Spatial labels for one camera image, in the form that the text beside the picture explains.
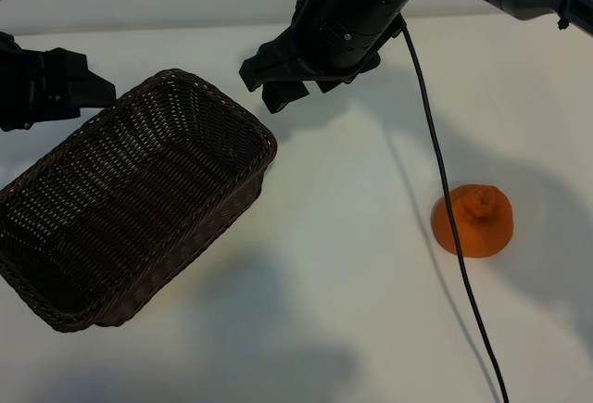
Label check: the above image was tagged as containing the long black cable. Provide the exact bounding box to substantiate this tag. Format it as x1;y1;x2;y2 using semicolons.
400;16;511;403

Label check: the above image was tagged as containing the dark brown wicker basket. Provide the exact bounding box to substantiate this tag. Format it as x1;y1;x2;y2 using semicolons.
0;68;278;334

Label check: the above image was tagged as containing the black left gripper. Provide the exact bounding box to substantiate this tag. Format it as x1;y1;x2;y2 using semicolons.
0;31;118;133

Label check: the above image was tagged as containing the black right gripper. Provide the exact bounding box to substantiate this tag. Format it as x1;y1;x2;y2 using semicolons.
238;0;436;115

